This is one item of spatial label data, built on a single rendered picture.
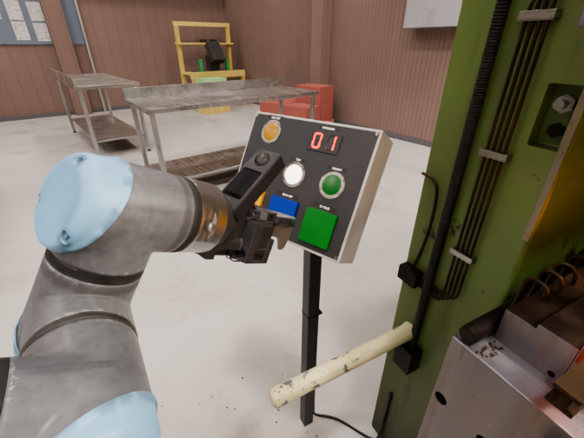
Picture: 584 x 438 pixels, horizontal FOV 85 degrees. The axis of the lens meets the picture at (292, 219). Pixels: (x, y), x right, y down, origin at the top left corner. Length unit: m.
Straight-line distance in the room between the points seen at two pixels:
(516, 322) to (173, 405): 1.37
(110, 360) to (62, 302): 0.08
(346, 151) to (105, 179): 0.49
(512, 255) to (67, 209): 0.71
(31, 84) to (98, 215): 8.28
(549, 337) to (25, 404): 0.59
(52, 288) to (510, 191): 0.71
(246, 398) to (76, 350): 1.33
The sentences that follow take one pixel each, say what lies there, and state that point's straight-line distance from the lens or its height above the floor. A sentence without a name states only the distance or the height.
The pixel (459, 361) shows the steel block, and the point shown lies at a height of 0.88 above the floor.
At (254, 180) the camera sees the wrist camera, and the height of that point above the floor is 1.18.
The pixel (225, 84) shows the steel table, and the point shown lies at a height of 0.94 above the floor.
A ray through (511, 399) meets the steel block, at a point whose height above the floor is 0.89.
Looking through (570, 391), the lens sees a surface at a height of 1.01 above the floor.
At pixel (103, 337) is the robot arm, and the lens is 0.31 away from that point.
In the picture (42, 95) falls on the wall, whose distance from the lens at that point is 8.59.
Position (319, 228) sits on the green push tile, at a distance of 0.67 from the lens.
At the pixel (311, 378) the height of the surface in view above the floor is 0.64.
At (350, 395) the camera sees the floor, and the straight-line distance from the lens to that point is 1.61.
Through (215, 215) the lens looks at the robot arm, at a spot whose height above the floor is 1.17.
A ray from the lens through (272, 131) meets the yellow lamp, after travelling 0.79.
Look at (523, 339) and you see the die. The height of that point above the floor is 0.95.
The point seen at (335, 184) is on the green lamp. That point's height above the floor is 1.09.
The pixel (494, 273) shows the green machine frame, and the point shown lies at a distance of 0.79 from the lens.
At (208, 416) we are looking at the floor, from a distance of 1.58.
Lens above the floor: 1.35
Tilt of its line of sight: 29 degrees down
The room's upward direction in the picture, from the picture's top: straight up
